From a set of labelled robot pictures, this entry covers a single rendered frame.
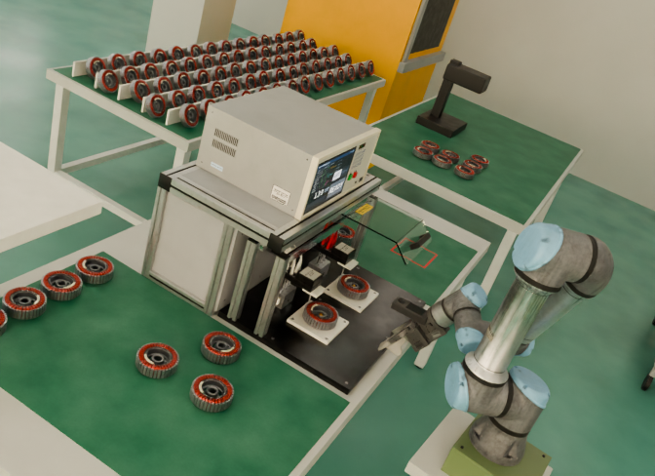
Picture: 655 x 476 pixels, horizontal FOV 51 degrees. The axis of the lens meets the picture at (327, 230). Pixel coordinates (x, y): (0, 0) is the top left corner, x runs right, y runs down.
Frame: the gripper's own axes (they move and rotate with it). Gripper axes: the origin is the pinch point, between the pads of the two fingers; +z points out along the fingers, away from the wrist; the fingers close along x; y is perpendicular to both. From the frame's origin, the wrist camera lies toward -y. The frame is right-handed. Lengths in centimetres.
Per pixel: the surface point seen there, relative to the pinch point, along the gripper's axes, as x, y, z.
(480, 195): 170, -10, 16
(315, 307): 1.0, -19.9, 15.3
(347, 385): -18.9, 2.5, 6.9
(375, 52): 347, -140, 86
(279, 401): -36.9, -6.7, 14.6
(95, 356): -60, -46, 37
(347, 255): 21.0, -27.2, 6.8
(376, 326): 14.7, -2.7, 9.9
